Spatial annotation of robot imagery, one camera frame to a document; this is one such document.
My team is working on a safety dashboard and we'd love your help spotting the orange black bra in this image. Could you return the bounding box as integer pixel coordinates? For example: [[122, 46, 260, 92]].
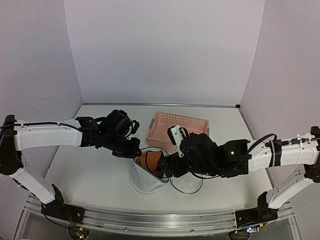
[[137, 150, 164, 179]]

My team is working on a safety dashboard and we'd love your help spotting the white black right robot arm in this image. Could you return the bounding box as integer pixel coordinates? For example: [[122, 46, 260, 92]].
[[158, 125, 320, 230]]

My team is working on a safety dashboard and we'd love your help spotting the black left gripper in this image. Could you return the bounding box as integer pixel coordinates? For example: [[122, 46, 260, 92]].
[[103, 132, 142, 159]]

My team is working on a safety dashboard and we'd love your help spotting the pink perforated plastic basket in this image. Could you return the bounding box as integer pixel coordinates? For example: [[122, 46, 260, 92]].
[[145, 111, 210, 154]]

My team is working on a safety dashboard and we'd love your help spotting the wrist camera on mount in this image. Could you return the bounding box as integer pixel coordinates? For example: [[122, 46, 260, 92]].
[[98, 109, 140, 138], [166, 124, 217, 161]]

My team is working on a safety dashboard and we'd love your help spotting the aluminium rail at table back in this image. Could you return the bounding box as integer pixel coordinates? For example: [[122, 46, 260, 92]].
[[82, 102, 241, 109]]

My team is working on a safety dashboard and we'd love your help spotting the aluminium front rail frame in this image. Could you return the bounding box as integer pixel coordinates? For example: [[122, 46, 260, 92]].
[[12, 193, 302, 240]]

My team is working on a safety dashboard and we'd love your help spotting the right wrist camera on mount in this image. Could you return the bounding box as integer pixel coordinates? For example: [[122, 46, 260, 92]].
[[166, 124, 217, 161]]

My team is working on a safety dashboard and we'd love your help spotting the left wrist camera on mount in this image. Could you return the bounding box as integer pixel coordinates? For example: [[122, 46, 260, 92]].
[[98, 109, 140, 138]]

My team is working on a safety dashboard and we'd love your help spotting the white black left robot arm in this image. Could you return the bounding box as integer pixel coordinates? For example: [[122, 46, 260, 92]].
[[0, 109, 142, 224]]

